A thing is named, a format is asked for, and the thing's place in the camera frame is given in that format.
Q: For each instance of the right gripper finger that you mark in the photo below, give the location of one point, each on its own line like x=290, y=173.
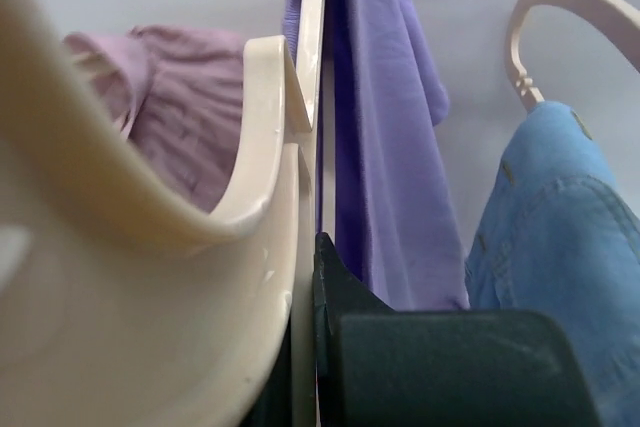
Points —
x=380, y=367

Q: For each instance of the purple t shirt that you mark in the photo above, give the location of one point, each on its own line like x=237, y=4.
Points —
x=395, y=225

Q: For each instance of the beige plastic hanger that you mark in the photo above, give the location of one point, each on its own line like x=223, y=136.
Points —
x=124, y=305

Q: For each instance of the blue denim shirt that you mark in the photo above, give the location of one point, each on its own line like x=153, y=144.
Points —
x=556, y=237

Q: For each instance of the beige hanger holding blue shirt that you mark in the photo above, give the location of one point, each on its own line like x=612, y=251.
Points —
x=617, y=20

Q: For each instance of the pink ruffled dress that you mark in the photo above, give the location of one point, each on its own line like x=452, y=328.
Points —
x=176, y=94

